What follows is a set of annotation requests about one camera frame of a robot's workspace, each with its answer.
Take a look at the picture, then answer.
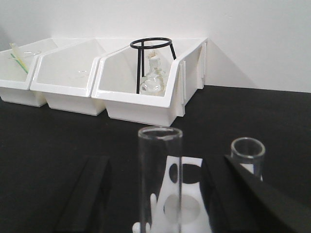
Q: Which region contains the black metal tripod stand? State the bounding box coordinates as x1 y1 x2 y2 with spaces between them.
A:
130 37 177 94

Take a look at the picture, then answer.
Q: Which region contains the right white storage bin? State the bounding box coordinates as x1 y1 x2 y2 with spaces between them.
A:
91 38 207 126

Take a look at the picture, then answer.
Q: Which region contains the clear glass test tube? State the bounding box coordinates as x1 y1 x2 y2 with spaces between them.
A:
138 126 183 233
230 137 266 180

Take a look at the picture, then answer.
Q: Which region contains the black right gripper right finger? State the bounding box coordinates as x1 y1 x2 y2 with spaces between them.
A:
201 155 311 233

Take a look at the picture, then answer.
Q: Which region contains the yellow green plastic pipette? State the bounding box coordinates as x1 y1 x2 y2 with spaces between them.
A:
9 43 28 74

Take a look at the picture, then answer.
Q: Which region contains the left white storage bin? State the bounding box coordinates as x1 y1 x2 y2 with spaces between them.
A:
0 38 57 107

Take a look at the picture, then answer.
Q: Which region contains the glass flask under tripod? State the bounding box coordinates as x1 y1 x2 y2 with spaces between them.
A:
139 55 166 97

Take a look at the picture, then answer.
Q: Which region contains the white storage bin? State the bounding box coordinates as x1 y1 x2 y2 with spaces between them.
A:
91 38 207 126
29 38 107 117
0 38 57 107

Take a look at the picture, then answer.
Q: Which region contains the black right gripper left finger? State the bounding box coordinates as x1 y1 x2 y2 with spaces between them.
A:
53 156 112 233

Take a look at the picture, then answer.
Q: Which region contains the white test tube rack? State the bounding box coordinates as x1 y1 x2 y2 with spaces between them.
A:
132 155 263 233

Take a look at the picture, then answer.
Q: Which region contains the middle white storage bin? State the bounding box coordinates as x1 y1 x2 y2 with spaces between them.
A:
29 38 107 117

